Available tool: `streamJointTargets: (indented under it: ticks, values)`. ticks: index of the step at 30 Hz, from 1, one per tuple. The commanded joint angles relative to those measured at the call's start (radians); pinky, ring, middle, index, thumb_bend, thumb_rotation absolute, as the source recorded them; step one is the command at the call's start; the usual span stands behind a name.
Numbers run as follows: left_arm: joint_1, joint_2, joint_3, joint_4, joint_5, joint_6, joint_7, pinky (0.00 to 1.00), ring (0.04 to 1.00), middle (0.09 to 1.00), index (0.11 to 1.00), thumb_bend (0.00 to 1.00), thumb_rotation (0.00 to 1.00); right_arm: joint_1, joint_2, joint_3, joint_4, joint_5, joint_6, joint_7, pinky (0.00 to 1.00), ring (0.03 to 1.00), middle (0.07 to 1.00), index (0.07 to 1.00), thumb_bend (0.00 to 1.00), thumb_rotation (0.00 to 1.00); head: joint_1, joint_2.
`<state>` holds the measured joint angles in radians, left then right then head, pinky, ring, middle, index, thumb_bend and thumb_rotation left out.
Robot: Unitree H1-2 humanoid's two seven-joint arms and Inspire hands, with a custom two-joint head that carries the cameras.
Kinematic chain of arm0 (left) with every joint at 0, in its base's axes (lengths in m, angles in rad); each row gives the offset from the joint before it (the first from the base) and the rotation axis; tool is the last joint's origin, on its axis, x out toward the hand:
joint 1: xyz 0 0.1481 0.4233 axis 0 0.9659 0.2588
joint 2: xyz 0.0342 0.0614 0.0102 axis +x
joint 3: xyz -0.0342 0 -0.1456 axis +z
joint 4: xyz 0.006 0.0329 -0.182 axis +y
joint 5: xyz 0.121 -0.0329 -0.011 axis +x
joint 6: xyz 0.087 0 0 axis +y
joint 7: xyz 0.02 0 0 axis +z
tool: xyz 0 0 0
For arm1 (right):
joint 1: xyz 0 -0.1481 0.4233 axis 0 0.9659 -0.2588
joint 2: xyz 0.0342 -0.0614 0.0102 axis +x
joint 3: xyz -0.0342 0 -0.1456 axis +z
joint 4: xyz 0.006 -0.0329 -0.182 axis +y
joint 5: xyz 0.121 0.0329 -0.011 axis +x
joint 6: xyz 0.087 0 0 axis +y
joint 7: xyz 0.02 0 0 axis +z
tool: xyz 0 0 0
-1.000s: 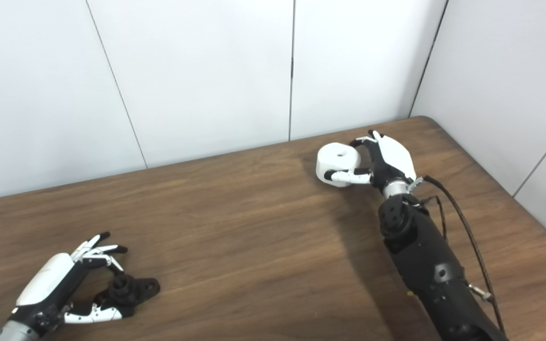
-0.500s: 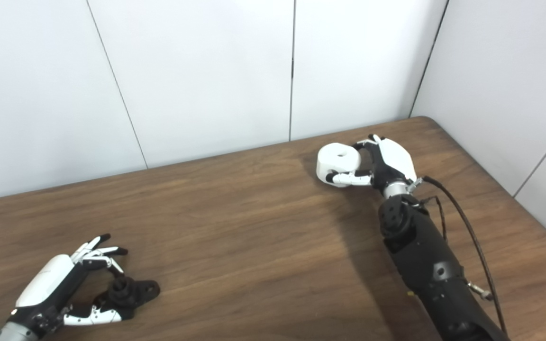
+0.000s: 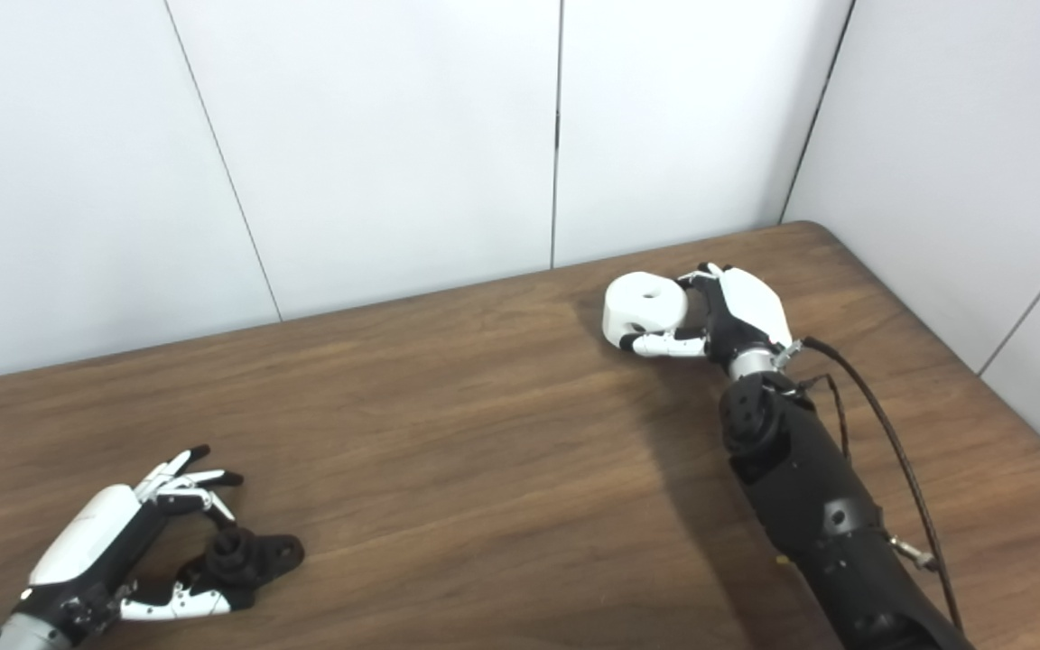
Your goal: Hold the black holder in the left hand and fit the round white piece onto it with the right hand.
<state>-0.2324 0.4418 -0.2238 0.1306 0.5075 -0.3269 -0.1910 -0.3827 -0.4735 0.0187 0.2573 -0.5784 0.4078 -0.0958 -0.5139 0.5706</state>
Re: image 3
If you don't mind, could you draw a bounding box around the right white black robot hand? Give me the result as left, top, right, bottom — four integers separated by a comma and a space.
621, 263, 794, 362

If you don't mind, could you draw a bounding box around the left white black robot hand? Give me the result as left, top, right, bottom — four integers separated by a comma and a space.
10, 444, 246, 646

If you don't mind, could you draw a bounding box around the round white plastic piece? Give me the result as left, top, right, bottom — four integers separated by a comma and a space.
602, 272, 690, 353

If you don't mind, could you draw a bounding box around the black plastic holder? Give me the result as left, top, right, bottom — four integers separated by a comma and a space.
179, 526, 305, 610

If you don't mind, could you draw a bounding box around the thin black wire loop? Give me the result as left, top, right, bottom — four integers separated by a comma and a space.
795, 372, 851, 463

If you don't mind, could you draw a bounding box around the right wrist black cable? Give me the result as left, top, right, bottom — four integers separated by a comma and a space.
777, 336, 963, 633

